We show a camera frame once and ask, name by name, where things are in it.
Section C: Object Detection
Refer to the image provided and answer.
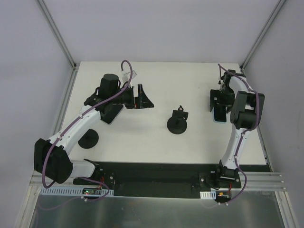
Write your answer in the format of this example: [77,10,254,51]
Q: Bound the black phone stand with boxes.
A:
[78,129,99,149]
[167,105,189,134]

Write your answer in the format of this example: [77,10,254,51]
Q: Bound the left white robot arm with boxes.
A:
[34,71,154,185]

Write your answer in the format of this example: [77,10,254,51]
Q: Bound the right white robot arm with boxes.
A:
[209,69,265,190]

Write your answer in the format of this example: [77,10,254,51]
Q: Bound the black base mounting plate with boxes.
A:
[72,161,273,199]

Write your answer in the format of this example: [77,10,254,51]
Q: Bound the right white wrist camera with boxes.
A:
[221,69,236,82]

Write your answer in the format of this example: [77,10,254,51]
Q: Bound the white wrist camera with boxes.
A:
[221,69,236,82]
[121,70,137,83]

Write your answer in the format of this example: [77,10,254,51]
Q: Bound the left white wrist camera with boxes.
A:
[121,70,137,83]

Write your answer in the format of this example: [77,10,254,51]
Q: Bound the right aluminium frame post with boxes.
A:
[240,0,288,72]

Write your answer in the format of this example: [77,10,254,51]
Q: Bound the aluminium frame post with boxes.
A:
[36,0,77,70]
[240,0,288,72]

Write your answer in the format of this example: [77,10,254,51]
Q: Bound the left aluminium frame post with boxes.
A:
[36,0,77,70]

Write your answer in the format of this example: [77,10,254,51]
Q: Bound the right white cable duct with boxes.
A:
[199,190,224,200]

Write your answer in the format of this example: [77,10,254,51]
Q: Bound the white cable duct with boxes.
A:
[40,187,114,197]
[199,190,224,200]

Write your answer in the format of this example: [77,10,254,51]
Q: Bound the left white cable duct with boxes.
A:
[40,187,114,197]

